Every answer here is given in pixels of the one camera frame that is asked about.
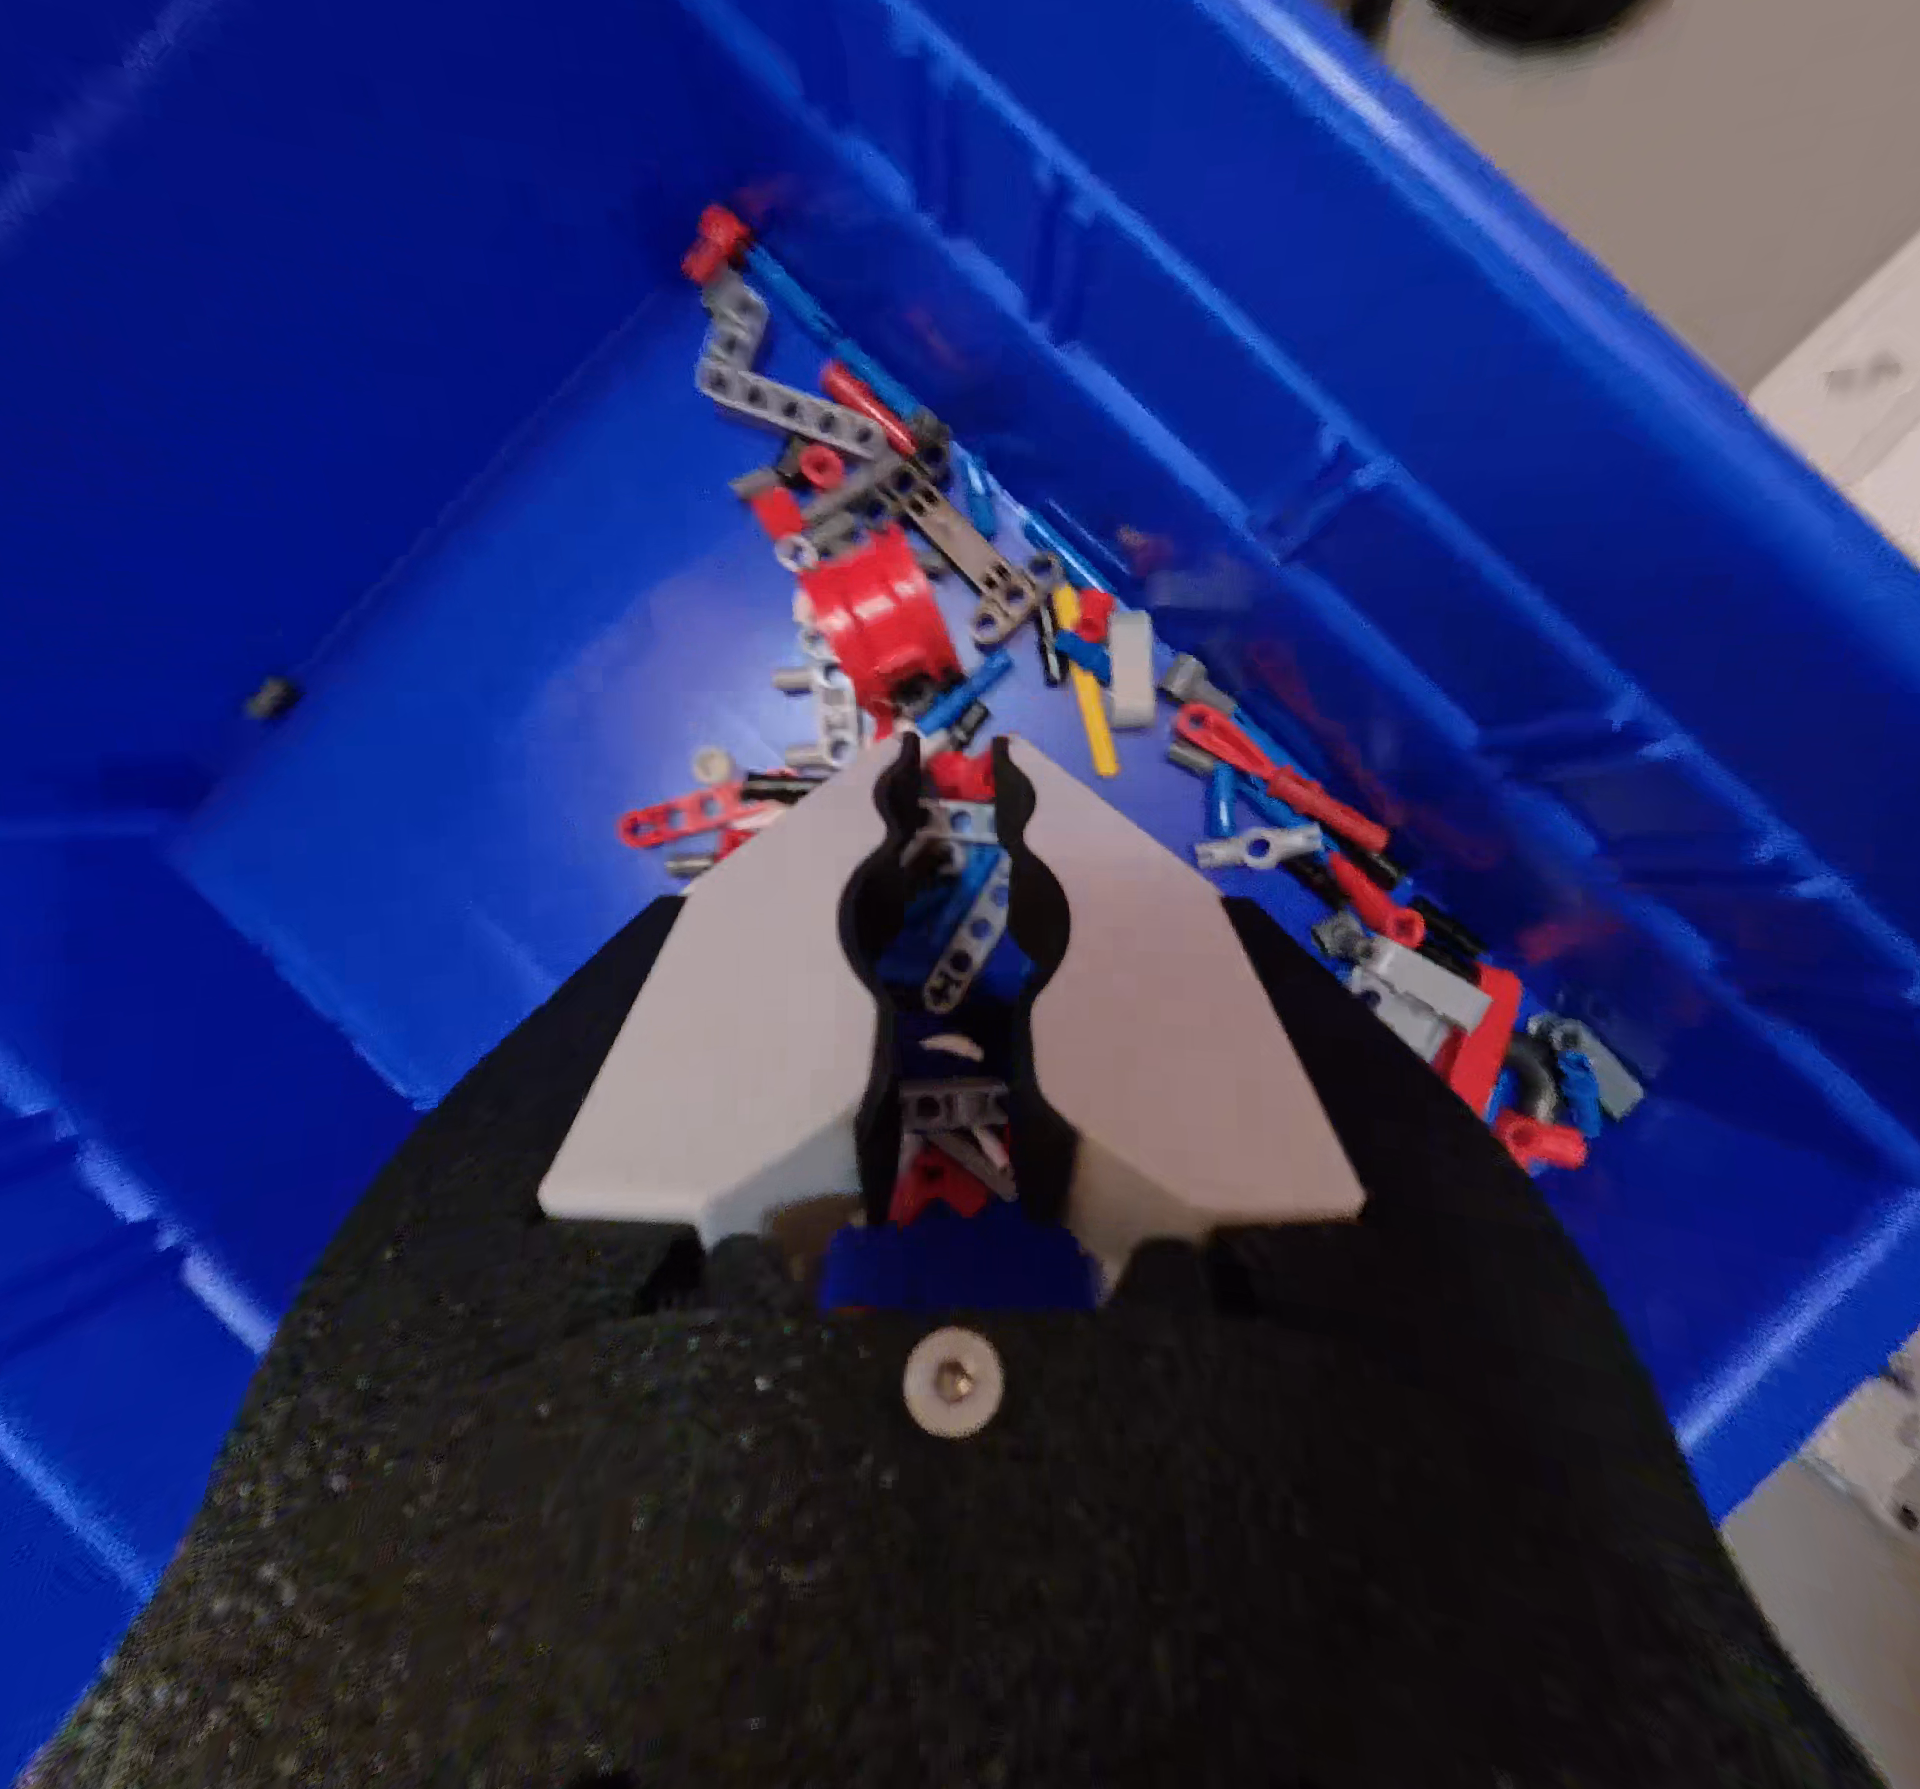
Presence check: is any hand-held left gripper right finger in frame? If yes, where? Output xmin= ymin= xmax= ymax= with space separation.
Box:
xmin=990 ymin=734 xmax=1368 ymax=1249

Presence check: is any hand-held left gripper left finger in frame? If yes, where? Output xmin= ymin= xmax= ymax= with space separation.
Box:
xmin=537 ymin=734 xmax=923 ymax=1249

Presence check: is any pile of toy building parts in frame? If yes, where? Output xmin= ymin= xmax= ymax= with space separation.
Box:
xmin=617 ymin=201 xmax=1643 ymax=1229

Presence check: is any blue plastic bin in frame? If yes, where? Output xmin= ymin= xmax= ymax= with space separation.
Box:
xmin=0 ymin=0 xmax=1920 ymax=1789

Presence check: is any grey toy cross connector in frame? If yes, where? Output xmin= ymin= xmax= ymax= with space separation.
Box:
xmin=1196 ymin=819 xmax=1328 ymax=874

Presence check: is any large grey toy block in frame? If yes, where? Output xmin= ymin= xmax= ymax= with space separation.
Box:
xmin=1349 ymin=941 xmax=1494 ymax=1055

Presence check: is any long red toy beam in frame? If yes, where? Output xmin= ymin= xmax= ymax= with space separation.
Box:
xmin=1440 ymin=964 xmax=1525 ymax=1115

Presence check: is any yellow toy axle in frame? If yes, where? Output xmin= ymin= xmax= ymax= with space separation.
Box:
xmin=1050 ymin=585 xmax=1122 ymax=778

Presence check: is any red toy wheel rim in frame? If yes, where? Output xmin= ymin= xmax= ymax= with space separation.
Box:
xmin=795 ymin=530 xmax=962 ymax=697

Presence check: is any light grey bent toy beam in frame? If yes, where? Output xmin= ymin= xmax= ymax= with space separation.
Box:
xmin=693 ymin=266 xmax=890 ymax=460

